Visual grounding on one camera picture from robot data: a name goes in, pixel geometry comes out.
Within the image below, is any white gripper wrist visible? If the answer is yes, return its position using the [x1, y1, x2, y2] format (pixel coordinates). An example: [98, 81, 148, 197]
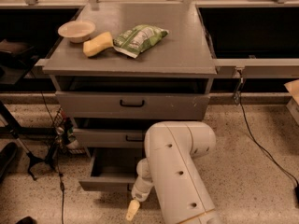
[125, 176, 153, 221]

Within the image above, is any grey bottom drawer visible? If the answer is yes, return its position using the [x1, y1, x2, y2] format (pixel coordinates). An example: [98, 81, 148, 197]
[79, 147, 145, 192]

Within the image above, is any grey drawer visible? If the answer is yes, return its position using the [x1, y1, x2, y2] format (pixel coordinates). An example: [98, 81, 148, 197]
[74, 129, 145, 148]
[56, 91, 209, 120]
[79, 147, 145, 192]

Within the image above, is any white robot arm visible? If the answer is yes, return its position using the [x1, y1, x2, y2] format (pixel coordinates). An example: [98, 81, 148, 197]
[126, 121, 223, 224]

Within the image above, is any grey middle drawer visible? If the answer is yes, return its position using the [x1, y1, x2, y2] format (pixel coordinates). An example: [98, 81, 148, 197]
[74, 129, 145, 148]

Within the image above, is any grey top drawer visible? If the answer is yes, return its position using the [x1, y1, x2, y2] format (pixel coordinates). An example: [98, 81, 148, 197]
[56, 91, 209, 120]

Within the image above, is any grey drawer cabinet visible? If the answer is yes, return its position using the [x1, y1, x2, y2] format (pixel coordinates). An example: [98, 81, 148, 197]
[41, 2, 218, 151]

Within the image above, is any black tripod stand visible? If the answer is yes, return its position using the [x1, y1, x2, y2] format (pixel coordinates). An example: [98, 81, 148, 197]
[0, 102, 56, 180]

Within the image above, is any black shoe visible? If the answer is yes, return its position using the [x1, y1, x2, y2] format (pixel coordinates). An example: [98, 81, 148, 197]
[0, 142, 18, 182]

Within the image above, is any green chip bag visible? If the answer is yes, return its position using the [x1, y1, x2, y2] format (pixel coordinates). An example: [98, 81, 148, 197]
[113, 24, 169, 59]

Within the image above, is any yellow sponge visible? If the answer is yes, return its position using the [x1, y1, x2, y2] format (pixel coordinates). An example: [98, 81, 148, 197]
[83, 32, 113, 57]

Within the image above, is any white bowl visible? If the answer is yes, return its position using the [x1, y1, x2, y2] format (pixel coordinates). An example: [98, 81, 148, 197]
[58, 21, 95, 43]

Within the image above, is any dark object on left shelf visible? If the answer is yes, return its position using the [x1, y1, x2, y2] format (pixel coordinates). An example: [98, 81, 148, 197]
[0, 39, 39, 69]

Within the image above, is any cardboard box right edge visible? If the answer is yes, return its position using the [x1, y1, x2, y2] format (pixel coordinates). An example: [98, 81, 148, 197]
[284, 79, 299, 125]

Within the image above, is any wire basket with bottles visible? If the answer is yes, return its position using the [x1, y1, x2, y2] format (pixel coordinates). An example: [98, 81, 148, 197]
[53, 108, 86, 155]

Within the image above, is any black cable left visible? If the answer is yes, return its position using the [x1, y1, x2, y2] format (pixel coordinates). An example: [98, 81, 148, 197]
[29, 70, 65, 224]

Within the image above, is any black power cable right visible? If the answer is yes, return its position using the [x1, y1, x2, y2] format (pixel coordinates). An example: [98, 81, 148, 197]
[233, 68, 299, 203]

